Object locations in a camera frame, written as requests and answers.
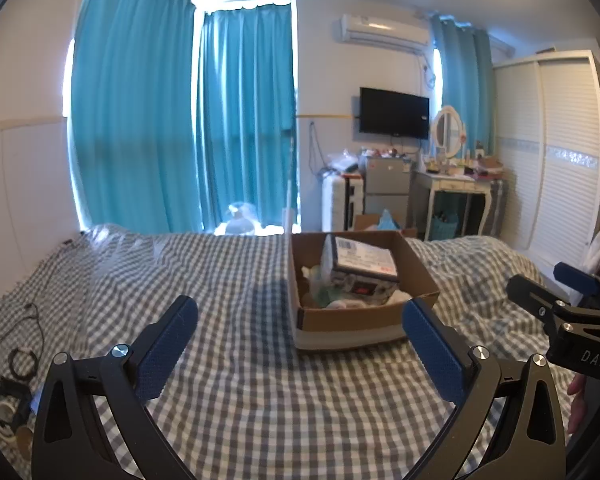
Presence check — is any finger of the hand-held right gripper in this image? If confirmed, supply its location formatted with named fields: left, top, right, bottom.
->
left=553, top=261, right=600, bottom=296
left=506, top=274, right=571, bottom=331

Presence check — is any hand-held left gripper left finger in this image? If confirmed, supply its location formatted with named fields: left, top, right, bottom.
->
left=31, top=295, right=199, bottom=480

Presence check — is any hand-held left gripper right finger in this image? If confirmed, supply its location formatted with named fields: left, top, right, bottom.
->
left=401, top=297, right=566, bottom=480

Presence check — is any floral tissue pack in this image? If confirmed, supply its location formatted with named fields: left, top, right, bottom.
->
left=330, top=234, right=401, bottom=306

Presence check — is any clear green plastic packet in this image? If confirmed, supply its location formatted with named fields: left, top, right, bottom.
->
left=305, top=275, right=333, bottom=307

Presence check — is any white face towel pack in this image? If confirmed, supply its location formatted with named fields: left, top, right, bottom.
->
left=321, top=235, right=338, bottom=281

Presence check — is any person's right hand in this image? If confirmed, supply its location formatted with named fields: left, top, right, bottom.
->
left=567, top=375, right=590, bottom=436

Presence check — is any grey white checkered blanket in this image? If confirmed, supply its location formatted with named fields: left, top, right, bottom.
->
left=0, top=224, right=576, bottom=480

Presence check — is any silver suitcase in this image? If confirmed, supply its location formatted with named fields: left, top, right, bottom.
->
left=487, top=180, right=508, bottom=238

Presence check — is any clear plastic sheet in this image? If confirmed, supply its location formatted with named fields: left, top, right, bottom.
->
left=80, top=225, right=171, bottom=281

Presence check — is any teal basket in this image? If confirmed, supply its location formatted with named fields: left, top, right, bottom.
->
left=432, top=212, right=458, bottom=241

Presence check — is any white louvred wardrobe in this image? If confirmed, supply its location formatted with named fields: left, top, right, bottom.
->
left=492, top=50, right=600, bottom=281

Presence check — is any white dressing table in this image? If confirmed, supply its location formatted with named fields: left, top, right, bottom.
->
left=411, top=167, right=506, bottom=241

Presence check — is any white plastic bag by window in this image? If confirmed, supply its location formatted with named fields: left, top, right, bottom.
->
left=215, top=201, right=261, bottom=236

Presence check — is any small cardboard box on floor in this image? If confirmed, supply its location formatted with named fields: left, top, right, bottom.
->
left=354, top=214, right=418, bottom=238

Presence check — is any black white device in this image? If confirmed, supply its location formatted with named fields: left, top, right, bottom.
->
left=0, top=380, right=36, bottom=431

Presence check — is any grey small fridge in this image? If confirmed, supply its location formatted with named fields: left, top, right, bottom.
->
left=364, top=155, right=413, bottom=226

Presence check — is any white suitcase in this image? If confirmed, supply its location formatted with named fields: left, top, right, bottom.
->
left=321, top=175, right=366, bottom=233

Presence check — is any oval vanity mirror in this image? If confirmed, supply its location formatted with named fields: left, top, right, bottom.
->
left=431, top=105, right=466, bottom=158

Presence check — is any clear plastic bag of goods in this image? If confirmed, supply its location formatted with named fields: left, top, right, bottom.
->
left=325, top=150, right=363, bottom=177

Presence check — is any teal curtain beside wardrobe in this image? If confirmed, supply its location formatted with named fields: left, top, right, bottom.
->
left=430, top=12, right=496, bottom=161

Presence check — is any narrow teal curtain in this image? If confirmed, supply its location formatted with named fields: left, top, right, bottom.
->
left=197, top=0, right=301, bottom=233

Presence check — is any wide teal curtain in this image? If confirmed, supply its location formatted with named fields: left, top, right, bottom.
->
left=67, top=0, right=203, bottom=233

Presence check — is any white air conditioner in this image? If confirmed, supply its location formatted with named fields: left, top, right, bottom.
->
left=339, top=14, right=431, bottom=53

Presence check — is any black cable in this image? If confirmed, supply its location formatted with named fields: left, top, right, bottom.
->
left=0, top=302, right=46, bottom=386

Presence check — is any black wall television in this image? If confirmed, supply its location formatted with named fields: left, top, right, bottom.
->
left=358, top=87, right=430, bottom=140

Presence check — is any air conditioner power cable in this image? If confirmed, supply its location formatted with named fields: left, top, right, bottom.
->
left=420, top=52, right=438, bottom=88

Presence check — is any hanging wall cable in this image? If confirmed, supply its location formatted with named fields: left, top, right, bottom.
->
left=307, top=120, right=321, bottom=176

